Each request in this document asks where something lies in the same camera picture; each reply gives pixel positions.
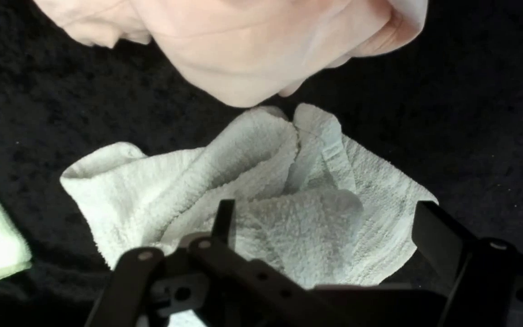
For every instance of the white terry towel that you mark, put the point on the white terry towel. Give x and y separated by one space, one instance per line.
152 182

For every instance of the black velvet table cover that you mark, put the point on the black velvet table cover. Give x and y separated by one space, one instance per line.
484 120

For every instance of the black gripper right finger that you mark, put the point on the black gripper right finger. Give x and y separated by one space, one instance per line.
435 242

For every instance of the peach cloth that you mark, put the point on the peach cloth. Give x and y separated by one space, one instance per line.
243 48

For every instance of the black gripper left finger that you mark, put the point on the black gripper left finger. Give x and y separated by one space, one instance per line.
225 220

